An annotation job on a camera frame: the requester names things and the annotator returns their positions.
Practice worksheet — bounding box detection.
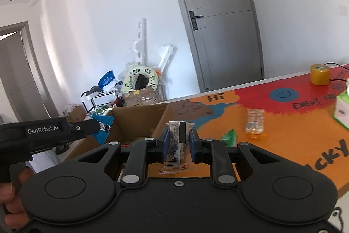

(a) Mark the clear dark biscuit packet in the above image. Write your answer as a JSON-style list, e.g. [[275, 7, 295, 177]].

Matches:
[[158, 120, 196, 175]]

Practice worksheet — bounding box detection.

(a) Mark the black door handle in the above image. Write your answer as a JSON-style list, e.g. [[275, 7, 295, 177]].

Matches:
[[189, 10, 204, 31]]

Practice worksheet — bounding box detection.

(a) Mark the grey door with handle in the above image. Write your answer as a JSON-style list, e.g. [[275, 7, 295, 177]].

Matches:
[[163, 0, 265, 93]]

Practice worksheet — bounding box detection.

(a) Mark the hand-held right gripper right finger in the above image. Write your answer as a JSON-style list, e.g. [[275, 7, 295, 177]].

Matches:
[[189, 128, 298, 187]]

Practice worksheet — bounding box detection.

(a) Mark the brown cardboard box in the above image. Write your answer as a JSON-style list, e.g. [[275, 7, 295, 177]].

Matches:
[[122, 85, 162, 107]]

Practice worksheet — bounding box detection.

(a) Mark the blue striped snack packet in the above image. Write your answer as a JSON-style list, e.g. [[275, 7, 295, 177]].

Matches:
[[87, 114, 115, 146]]

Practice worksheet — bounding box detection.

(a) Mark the white rack post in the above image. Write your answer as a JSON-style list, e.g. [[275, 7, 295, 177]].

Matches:
[[128, 17, 147, 65]]

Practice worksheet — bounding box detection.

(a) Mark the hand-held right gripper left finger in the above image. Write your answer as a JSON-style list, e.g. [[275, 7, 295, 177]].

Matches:
[[77, 126, 171, 187]]

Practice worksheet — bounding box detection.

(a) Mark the plain grey door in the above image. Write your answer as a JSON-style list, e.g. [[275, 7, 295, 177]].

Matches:
[[0, 20, 60, 125]]

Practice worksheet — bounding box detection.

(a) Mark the orange snack packet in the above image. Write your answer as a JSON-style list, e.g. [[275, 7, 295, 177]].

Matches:
[[244, 108, 269, 140]]

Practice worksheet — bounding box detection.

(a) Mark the black cable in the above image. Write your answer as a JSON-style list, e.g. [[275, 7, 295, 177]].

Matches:
[[324, 62, 349, 84]]

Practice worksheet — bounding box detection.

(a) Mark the green tissue box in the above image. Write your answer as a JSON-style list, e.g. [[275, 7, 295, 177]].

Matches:
[[332, 79, 349, 130]]

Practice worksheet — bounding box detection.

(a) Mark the round panda print seat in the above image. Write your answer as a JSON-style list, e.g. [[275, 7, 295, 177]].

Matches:
[[121, 65, 160, 93]]

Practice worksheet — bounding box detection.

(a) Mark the yellow tape roll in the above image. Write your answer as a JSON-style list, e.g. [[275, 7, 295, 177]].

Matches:
[[310, 63, 331, 86]]

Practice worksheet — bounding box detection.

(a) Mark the black metal rack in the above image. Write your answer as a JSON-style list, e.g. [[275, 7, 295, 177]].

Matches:
[[81, 87, 121, 115]]

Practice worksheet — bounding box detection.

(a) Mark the green foil snack packet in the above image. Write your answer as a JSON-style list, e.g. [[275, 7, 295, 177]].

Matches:
[[221, 129, 238, 148]]

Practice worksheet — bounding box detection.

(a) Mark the blue plastic bag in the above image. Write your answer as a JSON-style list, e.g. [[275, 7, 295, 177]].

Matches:
[[98, 70, 115, 88]]

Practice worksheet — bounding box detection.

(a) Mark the person's left hand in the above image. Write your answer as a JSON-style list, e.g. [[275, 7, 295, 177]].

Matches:
[[0, 165, 35, 231]]

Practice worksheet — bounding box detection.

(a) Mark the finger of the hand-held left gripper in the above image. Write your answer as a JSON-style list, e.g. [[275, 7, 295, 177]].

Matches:
[[67, 119, 101, 142]]

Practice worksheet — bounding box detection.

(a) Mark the colourful printed table mat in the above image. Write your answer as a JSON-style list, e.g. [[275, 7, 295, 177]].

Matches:
[[167, 64, 349, 233]]

